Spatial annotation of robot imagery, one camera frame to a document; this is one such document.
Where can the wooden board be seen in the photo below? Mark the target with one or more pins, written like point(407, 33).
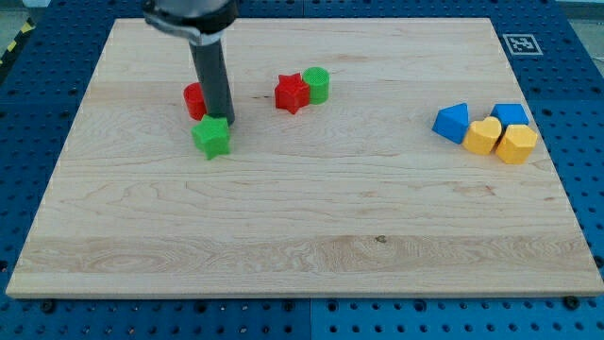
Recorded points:
point(356, 197)

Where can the green star block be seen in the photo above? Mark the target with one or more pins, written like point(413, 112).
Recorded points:
point(212, 136)

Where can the blue cube block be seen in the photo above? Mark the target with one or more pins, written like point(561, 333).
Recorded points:
point(510, 114)

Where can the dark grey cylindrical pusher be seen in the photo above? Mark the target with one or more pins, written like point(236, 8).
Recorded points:
point(210, 66)

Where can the white fiducial marker tag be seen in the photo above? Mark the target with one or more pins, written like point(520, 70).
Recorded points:
point(522, 45)

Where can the yellow heart block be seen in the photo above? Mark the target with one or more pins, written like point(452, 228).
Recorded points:
point(481, 136)

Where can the yellow black hazard tape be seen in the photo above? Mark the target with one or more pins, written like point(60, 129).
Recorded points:
point(18, 43)

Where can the red cylinder block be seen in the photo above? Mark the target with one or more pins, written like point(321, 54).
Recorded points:
point(195, 101)

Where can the red star block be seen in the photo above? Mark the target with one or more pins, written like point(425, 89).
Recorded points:
point(292, 93)

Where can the yellow hexagon block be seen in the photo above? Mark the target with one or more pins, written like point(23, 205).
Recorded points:
point(516, 144)

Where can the blue triangular prism block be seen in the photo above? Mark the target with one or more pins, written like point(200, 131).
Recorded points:
point(452, 122)

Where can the green cylinder block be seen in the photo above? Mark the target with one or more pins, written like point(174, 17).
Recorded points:
point(318, 80)

